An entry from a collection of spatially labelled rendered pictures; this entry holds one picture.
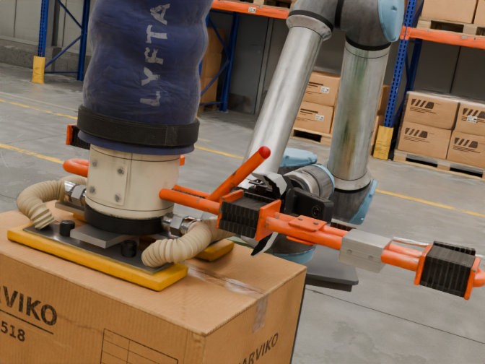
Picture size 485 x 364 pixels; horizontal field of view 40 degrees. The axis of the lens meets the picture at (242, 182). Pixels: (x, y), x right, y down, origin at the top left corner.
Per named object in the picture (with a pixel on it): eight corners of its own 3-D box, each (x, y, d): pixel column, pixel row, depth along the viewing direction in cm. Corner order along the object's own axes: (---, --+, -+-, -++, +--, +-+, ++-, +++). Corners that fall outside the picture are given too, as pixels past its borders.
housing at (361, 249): (336, 262, 108) (341, 236, 107) (348, 251, 114) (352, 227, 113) (377, 274, 106) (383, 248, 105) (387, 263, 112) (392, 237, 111)
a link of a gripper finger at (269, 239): (231, 258, 123) (252, 222, 128) (260, 267, 121) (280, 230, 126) (229, 248, 121) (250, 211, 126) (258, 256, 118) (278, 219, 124)
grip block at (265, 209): (213, 230, 116) (218, 197, 114) (237, 218, 124) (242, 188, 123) (256, 242, 112) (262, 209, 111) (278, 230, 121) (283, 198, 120)
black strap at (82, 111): (50, 126, 119) (52, 104, 118) (125, 117, 140) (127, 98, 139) (156, 153, 111) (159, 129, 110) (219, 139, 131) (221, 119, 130)
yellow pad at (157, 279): (5, 239, 124) (7, 214, 123) (42, 227, 133) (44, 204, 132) (159, 292, 111) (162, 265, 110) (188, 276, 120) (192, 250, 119)
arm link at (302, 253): (269, 245, 156) (281, 196, 153) (315, 260, 153) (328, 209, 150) (257, 256, 148) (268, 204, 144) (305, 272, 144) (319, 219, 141)
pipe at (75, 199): (14, 218, 125) (16, 189, 123) (96, 195, 147) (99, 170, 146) (167, 269, 112) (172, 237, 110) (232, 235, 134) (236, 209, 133)
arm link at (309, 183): (315, 217, 139) (322, 172, 137) (307, 222, 134) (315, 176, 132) (276, 206, 142) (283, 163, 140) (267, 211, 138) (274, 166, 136)
